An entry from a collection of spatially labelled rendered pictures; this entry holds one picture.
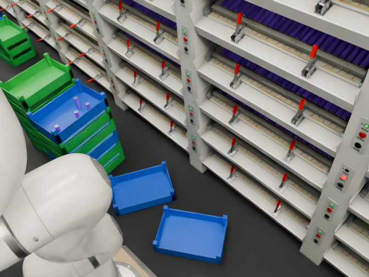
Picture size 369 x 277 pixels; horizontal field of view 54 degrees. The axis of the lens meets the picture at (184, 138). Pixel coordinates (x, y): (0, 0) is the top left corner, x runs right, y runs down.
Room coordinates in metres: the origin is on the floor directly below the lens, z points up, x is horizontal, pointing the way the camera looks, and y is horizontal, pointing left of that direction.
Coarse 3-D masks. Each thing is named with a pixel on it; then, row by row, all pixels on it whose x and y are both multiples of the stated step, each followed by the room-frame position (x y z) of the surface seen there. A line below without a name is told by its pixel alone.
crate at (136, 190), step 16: (112, 176) 1.11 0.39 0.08; (128, 176) 1.14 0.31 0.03; (144, 176) 1.15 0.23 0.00; (160, 176) 1.14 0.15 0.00; (112, 192) 1.03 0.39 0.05; (128, 192) 1.06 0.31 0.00; (144, 192) 1.05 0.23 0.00; (160, 192) 1.04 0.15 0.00; (128, 208) 0.94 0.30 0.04; (144, 208) 0.95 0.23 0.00
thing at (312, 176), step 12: (204, 96) 1.15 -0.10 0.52; (204, 108) 1.11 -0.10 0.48; (216, 108) 1.09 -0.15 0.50; (228, 108) 1.07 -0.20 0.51; (216, 120) 1.06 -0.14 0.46; (228, 120) 1.02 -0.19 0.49; (240, 120) 1.00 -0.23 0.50; (252, 120) 0.99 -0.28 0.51; (240, 132) 0.95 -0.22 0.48; (252, 132) 0.94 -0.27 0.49; (264, 132) 0.92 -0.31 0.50; (252, 144) 0.91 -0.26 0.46; (264, 144) 0.88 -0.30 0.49; (276, 144) 0.86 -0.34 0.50; (276, 156) 0.82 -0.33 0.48; (288, 168) 0.77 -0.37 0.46; (300, 168) 0.75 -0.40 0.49; (312, 168) 0.74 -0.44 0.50; (324, 168) 0.72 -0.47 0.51; (312, 180) 0.69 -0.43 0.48; (324, 180) 0.68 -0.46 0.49
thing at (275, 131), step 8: (216, 96) 1.14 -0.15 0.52; (224, 96) 1.12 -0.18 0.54; (232, 104) 1.07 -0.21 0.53; (248, 112) 1.01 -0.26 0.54; (256, 120) 0.96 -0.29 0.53; (264, 120) 0.95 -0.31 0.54; (272, 128) 0.91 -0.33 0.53; (280, 136) 0.88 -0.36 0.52; (288, 136) 0.86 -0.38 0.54; (288, 144) 0.84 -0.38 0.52; (296, 144) 0.82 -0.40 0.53; (312, 152) 0.78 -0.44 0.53; (320, 160) 0.74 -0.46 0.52; (328, 160) 0.73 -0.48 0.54
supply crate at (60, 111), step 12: (60, 96) 1.34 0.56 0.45; (72, 96) 1.38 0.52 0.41; (84, 96) 1.37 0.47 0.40; (96, 96) 1.34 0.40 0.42; (48, 108) 1.28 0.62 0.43; (60, 108) 1.30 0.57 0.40; (72, 108) 1.29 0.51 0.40; (84, 108) 1.28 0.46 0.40; (96, 108) 1.24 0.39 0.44; (36, 120) 1.22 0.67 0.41; (48, 120) 1.23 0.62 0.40; (60, 120) 1.22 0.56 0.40; (72, 120) 1.21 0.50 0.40; (84, 120) 1.18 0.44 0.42; (48, 132) 1.10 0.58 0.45; (60, 132) 1.09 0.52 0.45; (72, 132) 1.13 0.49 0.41
